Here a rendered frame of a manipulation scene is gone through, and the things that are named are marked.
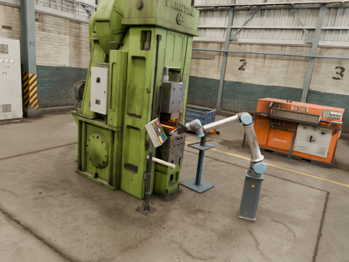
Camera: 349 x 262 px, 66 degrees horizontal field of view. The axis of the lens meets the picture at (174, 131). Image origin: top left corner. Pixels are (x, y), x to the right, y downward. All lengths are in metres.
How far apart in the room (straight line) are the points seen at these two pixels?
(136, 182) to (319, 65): 8.35
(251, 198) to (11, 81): 6.48
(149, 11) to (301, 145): 4.73
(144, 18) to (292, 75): 8.03
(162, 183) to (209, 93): 8.34
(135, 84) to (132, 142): 0.80
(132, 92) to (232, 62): 8.14
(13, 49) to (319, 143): 7.64
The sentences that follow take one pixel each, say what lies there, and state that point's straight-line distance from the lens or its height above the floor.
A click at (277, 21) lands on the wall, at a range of 11.32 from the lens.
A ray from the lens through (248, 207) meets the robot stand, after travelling 3.71.
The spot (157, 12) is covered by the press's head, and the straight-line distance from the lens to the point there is 3.42.
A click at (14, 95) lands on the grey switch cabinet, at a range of 8.10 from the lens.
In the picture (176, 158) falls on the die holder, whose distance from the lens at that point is 3.88.
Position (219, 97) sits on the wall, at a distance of 11.62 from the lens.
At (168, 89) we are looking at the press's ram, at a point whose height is 1.55.
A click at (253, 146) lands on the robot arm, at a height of 1.03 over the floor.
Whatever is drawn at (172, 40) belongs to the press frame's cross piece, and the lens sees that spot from 3.72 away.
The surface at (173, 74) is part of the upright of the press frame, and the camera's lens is 4.00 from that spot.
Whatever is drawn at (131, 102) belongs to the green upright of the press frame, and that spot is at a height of 1.32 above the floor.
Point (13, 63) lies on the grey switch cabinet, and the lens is 8.02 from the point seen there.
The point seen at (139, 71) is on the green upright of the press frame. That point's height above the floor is 1.74.
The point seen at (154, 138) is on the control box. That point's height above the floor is 1.03.
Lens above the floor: 1.86
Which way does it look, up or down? 14 degrees down
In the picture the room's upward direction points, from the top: 6 degrees clockwise
